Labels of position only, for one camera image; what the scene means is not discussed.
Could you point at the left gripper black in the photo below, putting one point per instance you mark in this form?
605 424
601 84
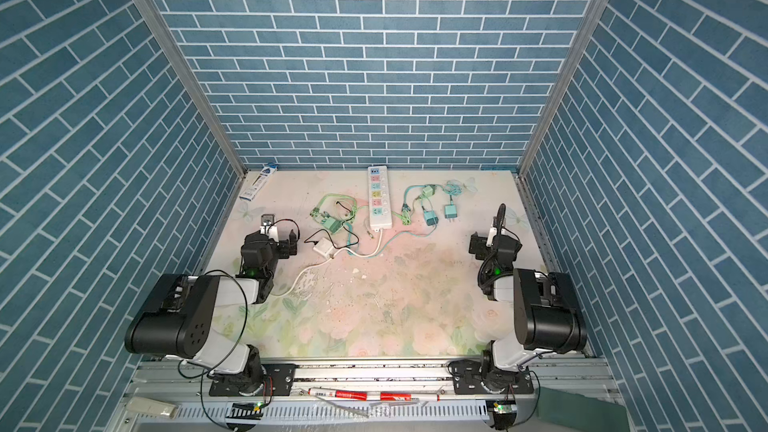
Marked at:
285 243

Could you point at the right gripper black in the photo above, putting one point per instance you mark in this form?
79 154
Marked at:
498 239

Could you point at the white charger adapter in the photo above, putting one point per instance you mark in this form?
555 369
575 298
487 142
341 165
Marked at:
325 248

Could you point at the white power strip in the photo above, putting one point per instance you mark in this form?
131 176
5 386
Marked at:
379 200

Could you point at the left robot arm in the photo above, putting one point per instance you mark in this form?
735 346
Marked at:
176 320

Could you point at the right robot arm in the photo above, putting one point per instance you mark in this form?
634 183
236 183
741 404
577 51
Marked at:
547 319

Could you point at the teal plug adapter right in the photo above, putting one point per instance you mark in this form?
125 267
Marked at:
450 211

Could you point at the green charger adapter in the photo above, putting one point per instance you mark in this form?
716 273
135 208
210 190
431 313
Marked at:
332 224

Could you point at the blue white small box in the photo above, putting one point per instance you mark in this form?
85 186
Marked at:
250 192

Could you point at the dark green cloth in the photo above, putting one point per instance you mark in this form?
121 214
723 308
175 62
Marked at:
579 412

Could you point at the beige remote box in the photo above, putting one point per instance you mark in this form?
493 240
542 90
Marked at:
152 407

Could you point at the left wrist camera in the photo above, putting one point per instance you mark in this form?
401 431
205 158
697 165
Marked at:
268 227

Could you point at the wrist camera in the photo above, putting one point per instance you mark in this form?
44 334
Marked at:
268 227
498 225

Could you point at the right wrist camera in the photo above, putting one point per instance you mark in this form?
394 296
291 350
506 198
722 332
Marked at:
498 225

